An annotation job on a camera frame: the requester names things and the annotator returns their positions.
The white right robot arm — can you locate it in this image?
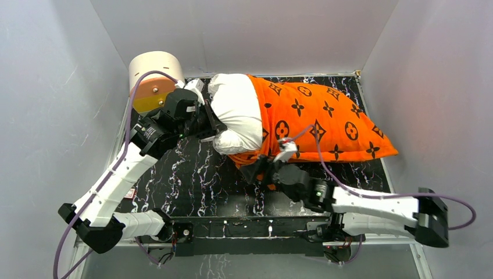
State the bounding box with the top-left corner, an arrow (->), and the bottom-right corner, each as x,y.
240,156 -> 449,248

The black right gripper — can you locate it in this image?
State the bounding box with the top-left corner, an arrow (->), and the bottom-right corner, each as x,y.
239,152 -> 301,203

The aluminium frame rail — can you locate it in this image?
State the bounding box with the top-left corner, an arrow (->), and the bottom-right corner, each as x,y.
71,234 -> 431,278

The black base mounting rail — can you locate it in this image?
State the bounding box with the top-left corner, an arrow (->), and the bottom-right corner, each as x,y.
137,215 -> 353,258

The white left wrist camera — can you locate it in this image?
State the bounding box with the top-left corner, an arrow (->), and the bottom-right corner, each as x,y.
184,78 -> 205,105

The orange patterned pillowcase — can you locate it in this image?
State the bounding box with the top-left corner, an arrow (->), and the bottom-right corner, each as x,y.
227,75 -> 398,169

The small red white sticker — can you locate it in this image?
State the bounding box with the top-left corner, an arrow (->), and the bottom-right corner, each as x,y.
124,188 -> 136,199

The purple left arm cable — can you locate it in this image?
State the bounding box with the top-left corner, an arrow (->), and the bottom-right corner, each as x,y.
52,70 -> 182,279

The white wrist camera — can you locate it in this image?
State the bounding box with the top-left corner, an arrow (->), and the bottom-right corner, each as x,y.
184,78 -> 205,105
273,139 -> 298,163

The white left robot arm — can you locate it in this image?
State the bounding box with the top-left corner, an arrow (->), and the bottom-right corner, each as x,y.
58,89 -> 226,254

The white pillow insert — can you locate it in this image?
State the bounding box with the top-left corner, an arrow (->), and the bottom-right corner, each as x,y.
208,74 -> 262,155

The cream drum with orange face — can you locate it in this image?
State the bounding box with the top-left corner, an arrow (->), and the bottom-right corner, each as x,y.
128,51 -> 184,115

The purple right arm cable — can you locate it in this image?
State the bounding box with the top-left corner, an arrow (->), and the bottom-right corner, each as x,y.
283,124 -> 477,266

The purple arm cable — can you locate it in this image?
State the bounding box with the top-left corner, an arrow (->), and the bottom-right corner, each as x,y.
52,70 -> 182,279
283,124 -> 477,266

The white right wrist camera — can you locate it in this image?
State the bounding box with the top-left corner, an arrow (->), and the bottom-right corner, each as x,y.
273,139 -> 298,163

